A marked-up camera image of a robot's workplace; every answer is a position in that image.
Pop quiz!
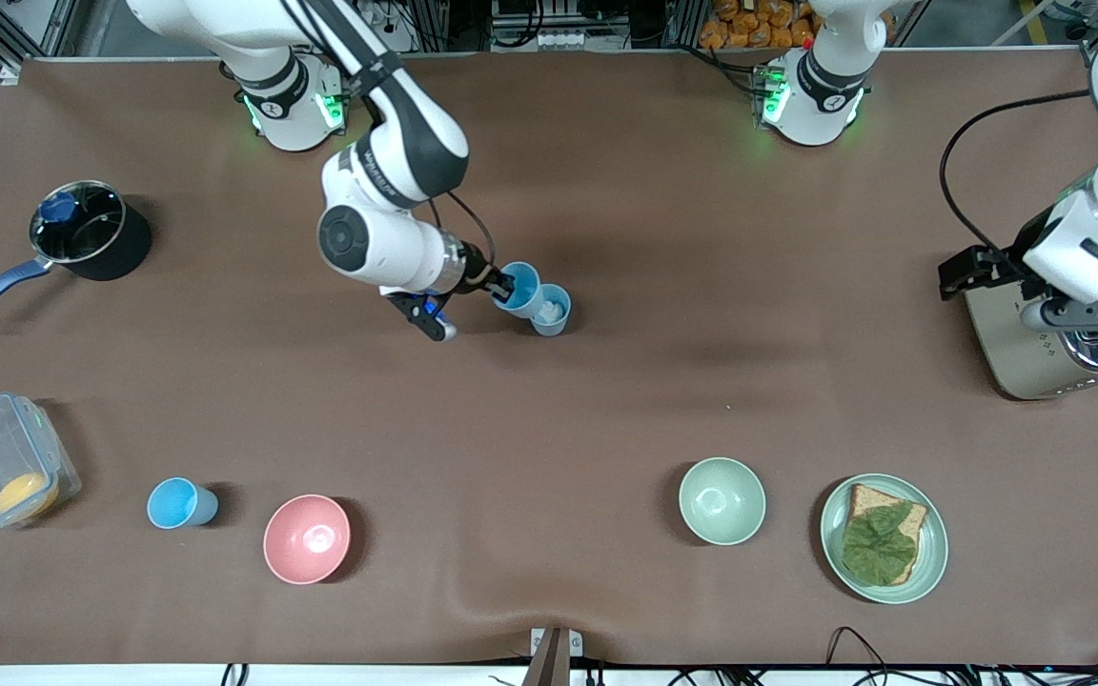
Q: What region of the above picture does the bag of orange snacks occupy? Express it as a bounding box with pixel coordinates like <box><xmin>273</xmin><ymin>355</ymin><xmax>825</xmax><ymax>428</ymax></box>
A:
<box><xmin>699</xmin><ymin>0</ymin><xmax>822</xmax><ymax>50</ymax></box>

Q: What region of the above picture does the pale green bowl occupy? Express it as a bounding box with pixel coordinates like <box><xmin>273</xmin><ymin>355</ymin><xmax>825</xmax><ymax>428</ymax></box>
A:
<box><xmin>678</xmin><ymin>457</ymin><xmax>767</xmax><ymax>547</ymax></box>

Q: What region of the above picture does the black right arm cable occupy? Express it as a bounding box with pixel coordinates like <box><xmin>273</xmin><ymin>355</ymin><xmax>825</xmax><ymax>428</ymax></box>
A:
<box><xmin>428</xmin><ymin>189</ymin><xmax>498</xmax><ymax>271</ymax></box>

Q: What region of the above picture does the green lettuce leaf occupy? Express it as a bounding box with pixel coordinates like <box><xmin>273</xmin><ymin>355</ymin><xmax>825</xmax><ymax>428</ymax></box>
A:
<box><xmin>841</xmin><ymin>503</ymin><xmax>920</xmax><ymax>586</ymax></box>

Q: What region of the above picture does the metal table clamp bracket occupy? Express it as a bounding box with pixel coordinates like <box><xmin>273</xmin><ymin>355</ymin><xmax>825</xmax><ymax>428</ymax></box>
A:
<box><xmin>522</xmin><ymin>626</ymin><xmax>584</xmax><ymax>686</ymax></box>

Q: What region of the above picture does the pink bowl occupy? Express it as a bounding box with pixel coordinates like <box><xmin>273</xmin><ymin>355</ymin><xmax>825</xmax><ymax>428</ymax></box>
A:
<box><xmin>262</xmin><ymin>494</ymin><xmax>353</xmax><ymax>585</ymax></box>

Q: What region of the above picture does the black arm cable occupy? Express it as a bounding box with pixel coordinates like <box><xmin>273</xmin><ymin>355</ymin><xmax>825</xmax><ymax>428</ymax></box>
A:
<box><xmin>938</xmin><ymin>89</ymin><xmax>1095</xmax><ymax>256</ymax></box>
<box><xmin>428</xmin><ymin>189</ymin><xmax>498</xmax><ymax>271</ymax></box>

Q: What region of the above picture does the thin black looped cable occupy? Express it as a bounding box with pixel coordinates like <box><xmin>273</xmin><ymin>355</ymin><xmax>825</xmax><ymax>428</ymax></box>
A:
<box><xmin>825</xmin><ymin>626</ymin><xmax>893</xmax><ymax>673</ymax></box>

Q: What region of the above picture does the orange fruit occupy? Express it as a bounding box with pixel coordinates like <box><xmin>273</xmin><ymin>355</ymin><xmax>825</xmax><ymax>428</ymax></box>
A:
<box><xmin>0</xmin><ymin>472</ymin><xmax>61</xmax><ymax>520</ymax></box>

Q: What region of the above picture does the brown bread slice with lettuce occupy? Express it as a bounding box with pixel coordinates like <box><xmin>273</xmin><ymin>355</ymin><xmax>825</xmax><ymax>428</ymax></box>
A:
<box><xmin>842</xmin><ymin>483</ymin><xmax>929</xmax><ymax>585</ymax></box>

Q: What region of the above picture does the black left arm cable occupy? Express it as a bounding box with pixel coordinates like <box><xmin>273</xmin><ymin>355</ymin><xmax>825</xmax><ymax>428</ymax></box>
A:
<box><xmin>938</xmin><ymin>89</ymin><xmax>1095</xmax><ymax>256</ymax></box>

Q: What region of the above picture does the pale green plate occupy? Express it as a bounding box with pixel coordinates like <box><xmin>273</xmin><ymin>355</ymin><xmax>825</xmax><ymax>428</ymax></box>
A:
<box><xmin>819</xmin><ymin>473</ymin><xmax>949</xmax><ymax>605</ymax></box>

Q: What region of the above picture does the aluminium frame profile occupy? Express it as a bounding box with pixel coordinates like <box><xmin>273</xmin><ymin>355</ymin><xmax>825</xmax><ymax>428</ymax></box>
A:
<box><xmin>0</xmin><ymin>0</ymin><xmax>73</xmax><ymax>85</ymax></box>

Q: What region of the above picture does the blue cup holding tissue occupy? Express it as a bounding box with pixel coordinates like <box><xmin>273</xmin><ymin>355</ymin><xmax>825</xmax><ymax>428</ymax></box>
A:
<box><xmin>530</xmin><ymin>283</ymin><xmax>573</xmax><ymax>338</ymax></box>

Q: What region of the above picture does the black pot with blue handle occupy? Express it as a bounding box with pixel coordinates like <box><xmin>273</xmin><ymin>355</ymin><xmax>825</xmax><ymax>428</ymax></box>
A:
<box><xmin>0</xmin><ymin>179</ymin><xmax>153</xmax><ymax>329</ymax></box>

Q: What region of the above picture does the beige chrome toaster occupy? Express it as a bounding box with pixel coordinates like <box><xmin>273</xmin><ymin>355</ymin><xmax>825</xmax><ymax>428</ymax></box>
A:
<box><xmin>964</xmin><ymin>276</ymin><xmax>1098</xmax><ymax>401</ymax></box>

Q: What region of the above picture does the glass pot lid blue knob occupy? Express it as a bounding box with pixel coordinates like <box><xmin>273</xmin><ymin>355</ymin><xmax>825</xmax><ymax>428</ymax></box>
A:
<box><xmin>30</xmin><ymin>181</ymin><xmax>125</xmax><ymax>264</ymax></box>

